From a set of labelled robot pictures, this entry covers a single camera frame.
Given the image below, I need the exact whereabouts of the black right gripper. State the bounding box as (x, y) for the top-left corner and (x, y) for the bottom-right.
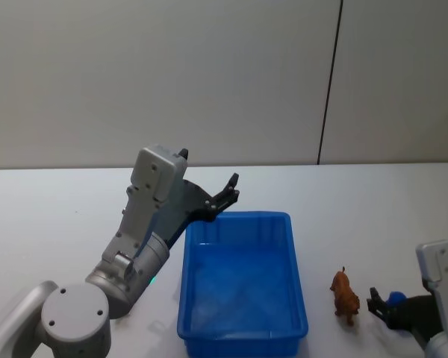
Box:
(366, 286), (446, 341)

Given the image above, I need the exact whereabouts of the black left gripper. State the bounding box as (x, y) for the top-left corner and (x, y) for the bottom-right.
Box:
(153, 148), (241, 250)

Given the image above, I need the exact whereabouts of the small blue ball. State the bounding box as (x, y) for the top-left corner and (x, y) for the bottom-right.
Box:
(385, 291), (408, 309)

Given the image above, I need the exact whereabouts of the brown toy animal figure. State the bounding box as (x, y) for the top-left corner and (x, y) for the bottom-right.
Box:
(329, 266), (361, 327)

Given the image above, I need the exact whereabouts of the blue plastic bin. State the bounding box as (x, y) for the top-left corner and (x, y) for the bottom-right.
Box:
(176, 210), (309, 358)

